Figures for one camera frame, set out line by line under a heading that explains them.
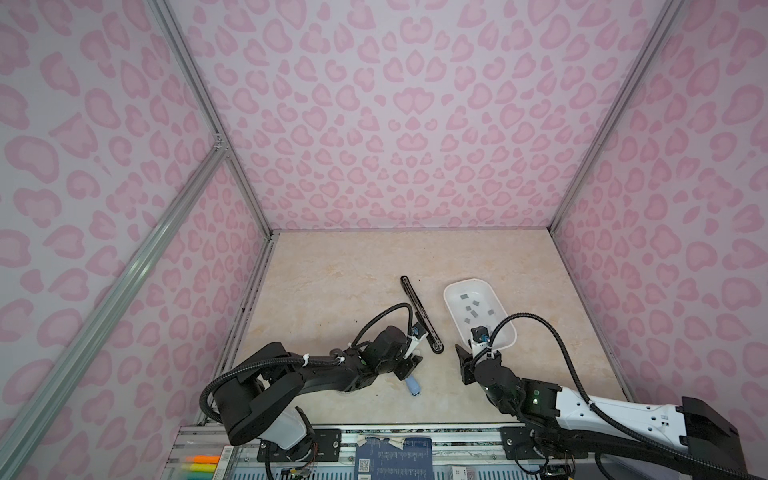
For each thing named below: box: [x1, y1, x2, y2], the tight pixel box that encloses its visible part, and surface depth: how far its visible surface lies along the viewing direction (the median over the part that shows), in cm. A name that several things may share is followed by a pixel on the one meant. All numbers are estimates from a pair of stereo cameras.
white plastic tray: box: [444, 278, 517, 351], surface depth 99 cm
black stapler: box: [400, 275, 444, 354], surface depth 97 cm
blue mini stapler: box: [405, 375, 421, 397], surface depth 83 cm
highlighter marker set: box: [181, 455, 220, 480], surface depth 72 cm
